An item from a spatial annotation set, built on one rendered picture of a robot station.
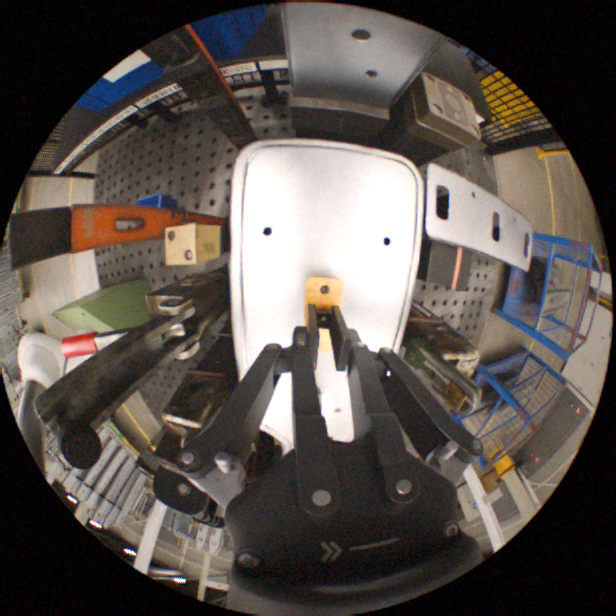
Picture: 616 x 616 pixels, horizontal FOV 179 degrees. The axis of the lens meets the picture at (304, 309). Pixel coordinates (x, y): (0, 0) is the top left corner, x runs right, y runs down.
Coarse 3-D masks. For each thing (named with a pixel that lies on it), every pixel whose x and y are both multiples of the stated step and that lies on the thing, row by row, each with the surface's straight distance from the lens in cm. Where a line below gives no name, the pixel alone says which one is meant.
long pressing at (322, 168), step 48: (288, 144) 24; (336, 144) 24; (240, 192) 23; (288, 192) 22; (336, 192) 22; (384, 192) 24; (240, 240) 22; (288, 240) 21; (336, 240) 21; (240, 288) 23; (288, 288) 22; (384, 288) 24; (240, 336) 25; (288, 336) 24; (384, 336) 26; (288, 384) 29; (336, 384) 29; (288, 432) 38; (336, 432) 38
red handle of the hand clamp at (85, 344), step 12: (180, 324) 20; (72, 336) 25; (84, 336) 24; (96, 336) 23; (108, 336) 22; (120, 336) 22; (168, 336) 20; (180, 336) 20; (72, 348) 25; (84, 348) 24; (96, 348) 23
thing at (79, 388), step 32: (160, 320) 19; (96, 352) 17; (128, 352) 16; (160, 352) 19; (64, 384) 15; (96, 384) 16; (128, 384) 17; (64, 416) 15; (96, 416) 16; (64, 448) 13; (96, 448) 14
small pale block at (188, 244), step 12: (168, 228) 19; (180, 228) 18; (192, 228) 17; (204, 228) 19; (216, 228) 21; (168, 240) 19; (180, 240) 18; (192, 240) 17; (204, 240) 19; (216, 240) 21; (168, 252) 19; (180, 252) 18; (192, 252) 17; (204, 252) 19; (216, 252) 21; (168, 264) 19; (180, 264) 18
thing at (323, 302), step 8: (312, 280) 20; (320, 280) 20; (328, 280) 20; (336, 280) 20; (312, 288) 20; (336, 288) 20; (312, 296) 20; (320, 296) 20; (328, 296) 20; (336, 296) 20; (320, 304) 20; (328, 304) 20; (336, 304) 20; (304, 312) 20; (320, 312) 20; (328, 312) 20; (304, 320) 21; (328, 320) 20; (320, 328) 20; (328, 328) 20; (320, 336) 22; (328, 336) 22; (328, 344) 22
